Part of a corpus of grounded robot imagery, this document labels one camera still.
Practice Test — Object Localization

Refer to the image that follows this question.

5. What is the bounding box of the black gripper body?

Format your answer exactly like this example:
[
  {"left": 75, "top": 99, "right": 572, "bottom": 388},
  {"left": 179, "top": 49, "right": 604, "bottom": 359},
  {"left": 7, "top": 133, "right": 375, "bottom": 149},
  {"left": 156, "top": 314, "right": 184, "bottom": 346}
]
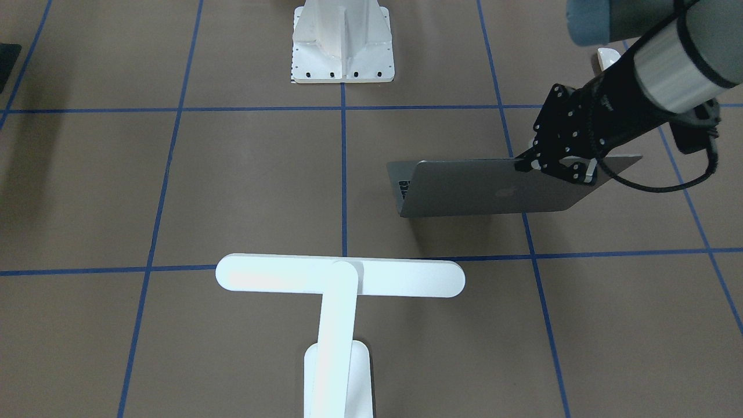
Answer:
[{"left": 532, "top": 42, "right": 671, "bottom": 185}]

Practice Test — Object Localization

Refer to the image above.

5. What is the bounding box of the grey laptop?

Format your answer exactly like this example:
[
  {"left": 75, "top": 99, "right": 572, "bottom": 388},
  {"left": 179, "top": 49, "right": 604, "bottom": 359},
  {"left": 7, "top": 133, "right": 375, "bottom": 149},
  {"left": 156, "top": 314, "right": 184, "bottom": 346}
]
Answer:
[{"left": 387, "top": 158, "right": 610, "bottom": 218}]

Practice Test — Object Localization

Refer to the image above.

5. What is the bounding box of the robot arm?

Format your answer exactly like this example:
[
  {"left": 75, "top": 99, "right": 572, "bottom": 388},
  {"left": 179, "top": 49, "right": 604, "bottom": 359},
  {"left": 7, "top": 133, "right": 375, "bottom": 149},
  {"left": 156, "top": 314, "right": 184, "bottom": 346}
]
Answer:
[{"left": 515, "top": 1, "right": 742, "bottom": 193}]

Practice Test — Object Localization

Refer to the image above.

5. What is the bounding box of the white computer mouse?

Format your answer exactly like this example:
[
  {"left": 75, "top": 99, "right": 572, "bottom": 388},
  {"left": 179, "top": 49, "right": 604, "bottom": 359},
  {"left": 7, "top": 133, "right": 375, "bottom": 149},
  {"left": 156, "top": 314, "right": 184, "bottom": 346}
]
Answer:
[{"left": 596, "top": 48, "right": 622, "bottom": 72}]

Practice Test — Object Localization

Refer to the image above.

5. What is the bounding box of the white desk lamp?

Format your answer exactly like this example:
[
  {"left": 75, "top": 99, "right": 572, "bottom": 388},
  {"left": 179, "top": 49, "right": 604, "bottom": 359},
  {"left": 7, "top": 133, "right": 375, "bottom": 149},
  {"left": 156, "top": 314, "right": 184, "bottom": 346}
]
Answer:
[{"left": 215, "top": 253, "right": 466, "bottom": 417}]

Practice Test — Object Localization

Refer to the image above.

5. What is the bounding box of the black mouse pad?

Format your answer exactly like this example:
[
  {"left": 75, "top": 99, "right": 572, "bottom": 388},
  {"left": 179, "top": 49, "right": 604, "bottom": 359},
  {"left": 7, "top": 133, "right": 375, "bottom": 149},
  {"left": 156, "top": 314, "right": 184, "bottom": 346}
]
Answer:
[{"left": 0, "top": 43, "right": 22, "bottom": 93}]

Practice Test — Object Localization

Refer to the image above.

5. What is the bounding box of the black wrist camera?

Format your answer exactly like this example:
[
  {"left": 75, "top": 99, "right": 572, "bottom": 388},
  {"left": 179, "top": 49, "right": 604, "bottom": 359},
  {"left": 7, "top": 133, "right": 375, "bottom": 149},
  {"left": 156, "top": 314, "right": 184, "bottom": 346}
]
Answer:
[{"left": 669, "top": 99, "right": 722, "bottom": 154}]

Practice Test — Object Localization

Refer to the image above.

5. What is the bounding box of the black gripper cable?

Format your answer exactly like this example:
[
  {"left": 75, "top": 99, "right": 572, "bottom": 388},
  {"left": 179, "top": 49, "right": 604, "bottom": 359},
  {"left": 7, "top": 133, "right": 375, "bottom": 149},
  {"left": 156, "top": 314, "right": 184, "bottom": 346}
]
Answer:
[{"left": 595, "top": 99, "right": 720, "bottom": 193}]

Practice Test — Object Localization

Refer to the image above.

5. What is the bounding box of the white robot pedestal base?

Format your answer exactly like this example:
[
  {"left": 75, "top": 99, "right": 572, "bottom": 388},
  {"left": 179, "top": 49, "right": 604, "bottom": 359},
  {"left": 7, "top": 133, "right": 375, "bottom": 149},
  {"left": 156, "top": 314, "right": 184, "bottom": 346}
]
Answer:
[{"left": 290, "top": 1, "right": 395, "bottom": 84}]

